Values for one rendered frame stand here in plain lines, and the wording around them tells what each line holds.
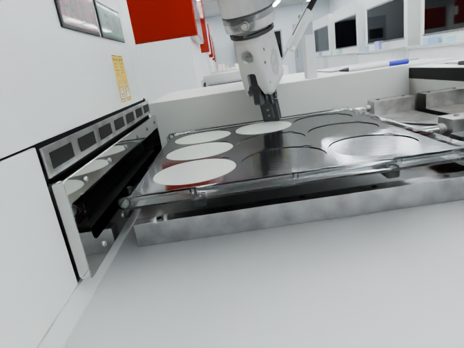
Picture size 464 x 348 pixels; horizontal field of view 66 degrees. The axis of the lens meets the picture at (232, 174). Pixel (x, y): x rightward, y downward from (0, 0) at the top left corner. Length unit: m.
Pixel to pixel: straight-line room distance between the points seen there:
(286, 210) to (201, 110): 0.37
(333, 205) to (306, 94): 0.36
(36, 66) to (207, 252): 0.25
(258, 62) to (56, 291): 0.43
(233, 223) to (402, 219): 0.19
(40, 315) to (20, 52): 0.20
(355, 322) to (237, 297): 0.10
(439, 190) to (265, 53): 0.32
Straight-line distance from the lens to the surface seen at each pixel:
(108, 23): 0.59
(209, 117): 0.74
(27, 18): 0.37
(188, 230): 0.44
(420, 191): 0.48
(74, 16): 0.47
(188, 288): 0.35
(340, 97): 0.77
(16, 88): 0.32
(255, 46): 0.59
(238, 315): 0.31
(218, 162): 0.45
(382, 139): 0.49
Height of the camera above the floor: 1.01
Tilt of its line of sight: 17 degrees down
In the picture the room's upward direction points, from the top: 9 degrees counter-clockwise
